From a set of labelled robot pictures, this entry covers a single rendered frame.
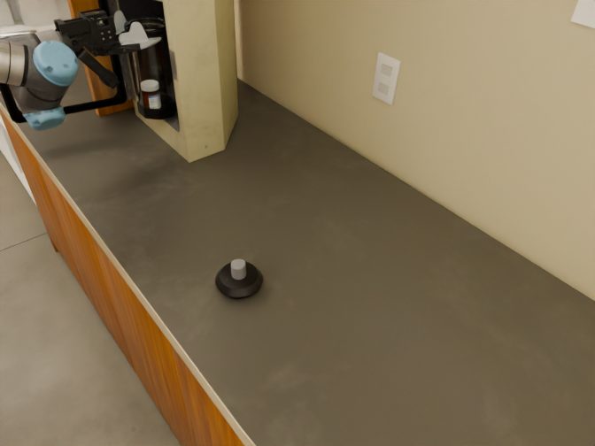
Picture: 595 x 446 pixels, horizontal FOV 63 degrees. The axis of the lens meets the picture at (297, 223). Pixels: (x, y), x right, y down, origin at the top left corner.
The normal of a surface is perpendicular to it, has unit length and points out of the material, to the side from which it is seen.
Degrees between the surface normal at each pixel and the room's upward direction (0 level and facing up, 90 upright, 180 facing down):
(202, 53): 90
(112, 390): 0
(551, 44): 90
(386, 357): 0
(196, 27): 90
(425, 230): 0
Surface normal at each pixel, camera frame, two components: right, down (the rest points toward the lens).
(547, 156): -0.77, 0.39
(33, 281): 0.04, -0.76
